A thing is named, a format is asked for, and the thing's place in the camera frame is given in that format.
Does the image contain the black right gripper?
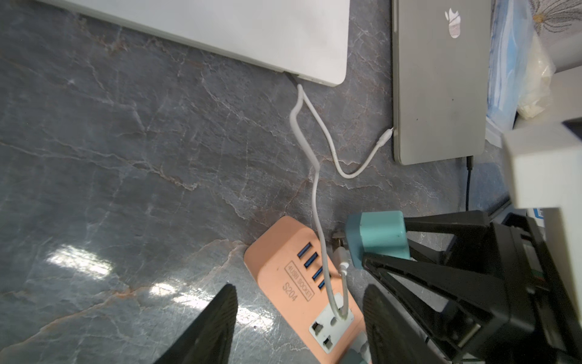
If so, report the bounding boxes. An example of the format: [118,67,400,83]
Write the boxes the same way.
[362,210,581,363]

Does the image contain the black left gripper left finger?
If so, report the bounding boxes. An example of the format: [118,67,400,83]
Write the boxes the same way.
[156,284,238,364]

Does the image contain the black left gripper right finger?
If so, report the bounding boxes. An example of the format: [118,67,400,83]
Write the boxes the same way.
[362,285,443,364]

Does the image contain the teal charger adapter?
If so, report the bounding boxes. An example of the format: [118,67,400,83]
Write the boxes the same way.
[332,211,411,272]

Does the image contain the grey Apple laptop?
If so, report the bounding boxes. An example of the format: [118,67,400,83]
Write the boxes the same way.
[392,0,492,165]

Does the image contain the silver white Apple laptop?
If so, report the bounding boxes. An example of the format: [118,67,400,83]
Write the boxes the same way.
[52,0,350,86]

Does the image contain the orange power strip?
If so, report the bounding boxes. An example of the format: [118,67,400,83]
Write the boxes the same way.
[244,216,371,363]

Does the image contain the bag of white items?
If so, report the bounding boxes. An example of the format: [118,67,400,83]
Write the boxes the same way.
[518,33,556,119]

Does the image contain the bag of blue face masks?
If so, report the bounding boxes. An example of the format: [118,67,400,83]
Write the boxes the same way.
[486,1,534,148]

